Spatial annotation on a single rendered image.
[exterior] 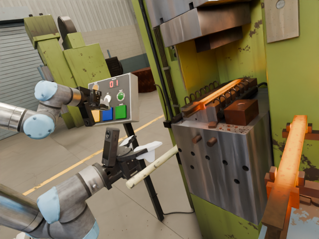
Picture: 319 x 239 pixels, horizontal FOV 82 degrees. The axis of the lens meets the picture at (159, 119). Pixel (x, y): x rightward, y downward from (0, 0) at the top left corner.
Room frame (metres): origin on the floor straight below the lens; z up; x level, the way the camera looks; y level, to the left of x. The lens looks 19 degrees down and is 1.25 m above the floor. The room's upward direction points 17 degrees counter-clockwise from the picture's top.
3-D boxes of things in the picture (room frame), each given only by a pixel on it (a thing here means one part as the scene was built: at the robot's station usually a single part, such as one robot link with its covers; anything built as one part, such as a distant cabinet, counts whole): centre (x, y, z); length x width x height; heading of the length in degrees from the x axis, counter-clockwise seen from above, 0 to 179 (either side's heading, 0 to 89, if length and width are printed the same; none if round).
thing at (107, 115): (1.08, 0.29, 1.01); 0.07 x 0.05 x 0.07; 62
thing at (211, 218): (0.88, -0.38, 0.23); 0.56 x 0.38 x 0.47; 127
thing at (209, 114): (0.92, -0.34, 0.96); 0.42 x 0.20 x 0.09; 127
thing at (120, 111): (1.04, 0.20, 1.01); 0.07 x 0.05 x 0.07; 62
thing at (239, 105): (0.69, -0.33, 0.95); 0.12 x 0.09 x 0.07; 127
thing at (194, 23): (0.92, -0.34, 1.32); 0.42 x 0.20 x 0.10; 127
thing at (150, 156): (0.52, 0.06, 0.98); 0.09 x 0.03 x 0.06; 91
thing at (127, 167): (0.51, 0.17, 0.97); 0.12 x 0.08 x 0.09; 127
